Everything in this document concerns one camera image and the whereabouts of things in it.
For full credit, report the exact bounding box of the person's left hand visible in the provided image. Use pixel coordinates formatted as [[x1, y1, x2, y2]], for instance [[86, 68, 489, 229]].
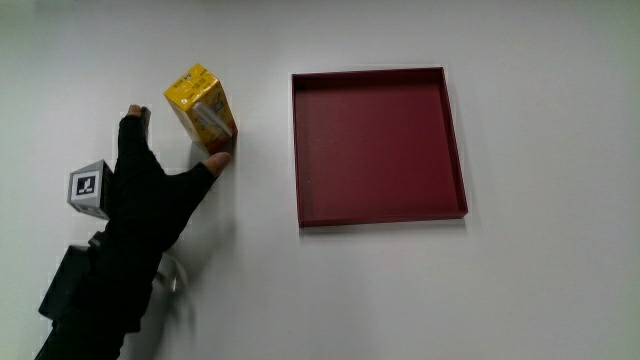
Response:
[[67, 104, 233, 252]]

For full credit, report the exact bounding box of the yellow ice redtea carton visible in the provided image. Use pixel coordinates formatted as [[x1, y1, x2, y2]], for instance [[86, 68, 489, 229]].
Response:
[[163, 63, 239, 156]]

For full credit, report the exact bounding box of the person's left forearm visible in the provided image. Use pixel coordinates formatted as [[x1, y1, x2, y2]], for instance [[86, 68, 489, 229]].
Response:
[[33, 230, 166, 360]]

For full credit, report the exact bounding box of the black forearm-mounted box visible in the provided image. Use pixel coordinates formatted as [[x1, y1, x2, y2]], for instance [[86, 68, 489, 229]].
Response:
[[38, 244, 93, 322]]

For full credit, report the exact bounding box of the dark red square tray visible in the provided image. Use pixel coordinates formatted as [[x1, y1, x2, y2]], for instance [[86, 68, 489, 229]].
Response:
[[291, 66, 469, 229]]

